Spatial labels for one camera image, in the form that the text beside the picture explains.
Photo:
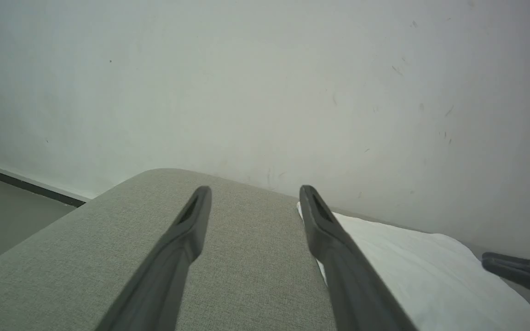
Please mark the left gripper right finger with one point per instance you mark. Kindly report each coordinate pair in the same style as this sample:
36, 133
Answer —
343, 266

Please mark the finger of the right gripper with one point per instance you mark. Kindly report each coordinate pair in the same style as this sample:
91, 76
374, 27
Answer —
527, 272

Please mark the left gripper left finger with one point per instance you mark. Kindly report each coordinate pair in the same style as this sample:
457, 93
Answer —
173, 257

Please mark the white and blue shirt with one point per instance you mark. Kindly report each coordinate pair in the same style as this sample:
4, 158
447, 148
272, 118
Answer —
430, 276

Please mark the grey fabric sofa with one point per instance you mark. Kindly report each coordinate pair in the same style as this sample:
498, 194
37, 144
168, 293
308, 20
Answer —
246, 257

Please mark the dark baseboard strip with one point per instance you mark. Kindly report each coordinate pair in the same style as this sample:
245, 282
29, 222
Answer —
25, 184

